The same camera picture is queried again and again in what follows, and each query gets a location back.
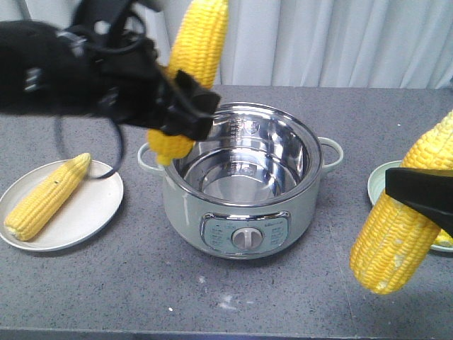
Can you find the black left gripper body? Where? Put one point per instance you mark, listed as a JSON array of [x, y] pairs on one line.
[[131, 84]]

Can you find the white round plate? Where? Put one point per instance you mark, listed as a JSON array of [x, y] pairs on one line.
[[87, 211]]

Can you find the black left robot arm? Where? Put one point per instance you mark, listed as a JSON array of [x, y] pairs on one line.
[[46, 71]]

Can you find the green round plate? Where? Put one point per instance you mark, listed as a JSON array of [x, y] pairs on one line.
[[376, 184]]

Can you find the white pleated curtain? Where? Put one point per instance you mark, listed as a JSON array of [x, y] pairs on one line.
[[367, 44]]

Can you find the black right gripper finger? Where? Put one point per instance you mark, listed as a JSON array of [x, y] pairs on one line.
[[427, 191]]

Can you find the yellow corn cob with spots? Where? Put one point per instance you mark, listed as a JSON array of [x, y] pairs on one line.
[[395, 238]]

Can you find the green electric cooking pot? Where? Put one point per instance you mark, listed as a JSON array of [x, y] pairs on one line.
[[250, 189]]

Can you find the pale yellow corn cob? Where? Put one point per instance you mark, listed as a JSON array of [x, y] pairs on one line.
[[34, 211]]

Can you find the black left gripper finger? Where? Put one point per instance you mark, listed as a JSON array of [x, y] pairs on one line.
[[193, 106]]

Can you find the bright yellow corn cob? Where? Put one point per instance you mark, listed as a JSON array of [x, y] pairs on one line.
[[196, 51]]

